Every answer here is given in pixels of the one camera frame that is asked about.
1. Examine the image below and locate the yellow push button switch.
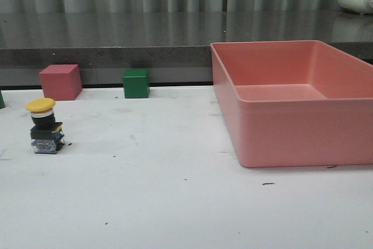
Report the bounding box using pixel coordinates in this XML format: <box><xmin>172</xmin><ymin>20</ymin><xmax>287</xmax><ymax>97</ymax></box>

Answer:
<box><xmin>26</xmin><ymin>97</ymin><xmax>65</xmax><ymax>155</ymax></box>

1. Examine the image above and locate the green cube near bin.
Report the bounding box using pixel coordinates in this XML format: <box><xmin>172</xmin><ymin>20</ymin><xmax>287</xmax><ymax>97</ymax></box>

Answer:
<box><xmin>122</xmin><ymin>69</ymin><xmax>150</xmax><ymax>99</ymax></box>

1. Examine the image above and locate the dark grey counter ledge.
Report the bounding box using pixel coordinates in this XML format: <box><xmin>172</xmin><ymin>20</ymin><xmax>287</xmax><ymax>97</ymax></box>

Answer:
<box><xmin>1</xmin><ymin>10</ymin><xmax>372</xmax><ymax>89</ymax></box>

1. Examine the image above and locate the pink plastic bin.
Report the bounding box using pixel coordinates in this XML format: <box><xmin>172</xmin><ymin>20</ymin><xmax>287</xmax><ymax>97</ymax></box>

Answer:
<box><xmin>211</xmin><ymin>40</ymin><xmax>372</xmax><ymax>167</ymax></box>

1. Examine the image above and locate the pink cube near bin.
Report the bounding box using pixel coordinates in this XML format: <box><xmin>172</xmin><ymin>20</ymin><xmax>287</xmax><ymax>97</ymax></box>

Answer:
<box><xmin>38</xmin><ymin>64</ymin><xmax>82</xmax><ymax>101</ymax></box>

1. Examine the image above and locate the green cube far left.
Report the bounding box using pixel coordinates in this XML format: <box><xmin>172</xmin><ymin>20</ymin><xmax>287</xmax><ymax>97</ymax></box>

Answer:
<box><xmin>0</xmin><ymin>91</ymin><xmax>5</xmax><ymax>109</ymax></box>

